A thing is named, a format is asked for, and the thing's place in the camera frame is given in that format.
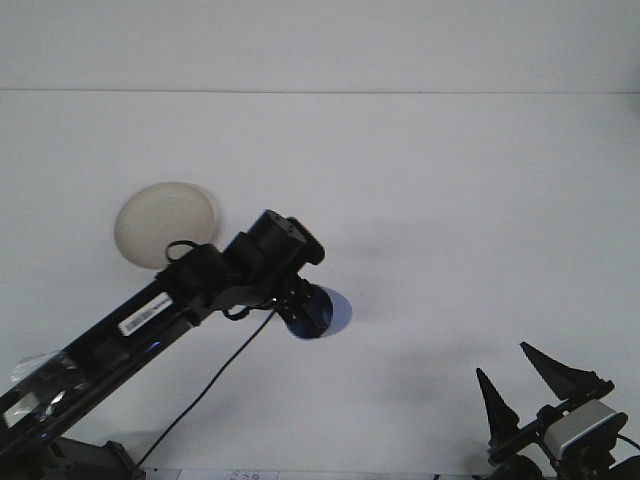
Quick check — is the pale blue cup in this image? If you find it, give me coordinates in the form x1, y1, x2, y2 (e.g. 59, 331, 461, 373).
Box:
289, 284, 354, 342

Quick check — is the pale round plate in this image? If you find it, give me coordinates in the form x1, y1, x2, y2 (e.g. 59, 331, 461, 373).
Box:
113, 180, 221, 272

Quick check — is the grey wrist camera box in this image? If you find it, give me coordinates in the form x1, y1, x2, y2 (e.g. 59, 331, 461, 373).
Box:
542, 399, 629, 454

